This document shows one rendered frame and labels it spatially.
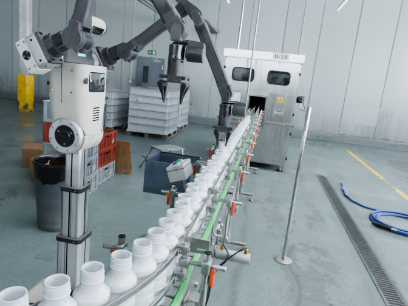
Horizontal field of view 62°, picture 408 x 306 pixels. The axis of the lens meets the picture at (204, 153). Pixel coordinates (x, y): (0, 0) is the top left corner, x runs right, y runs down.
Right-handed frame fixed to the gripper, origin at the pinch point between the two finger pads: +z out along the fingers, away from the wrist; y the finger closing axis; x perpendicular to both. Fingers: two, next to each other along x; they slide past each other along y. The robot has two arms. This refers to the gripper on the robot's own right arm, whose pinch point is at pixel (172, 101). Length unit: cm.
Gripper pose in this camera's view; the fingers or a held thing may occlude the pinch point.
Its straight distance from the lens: 125.5
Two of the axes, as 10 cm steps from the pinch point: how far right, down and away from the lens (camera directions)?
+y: 9.8, 1.4, -1.6
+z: -1.1, 9.7, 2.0
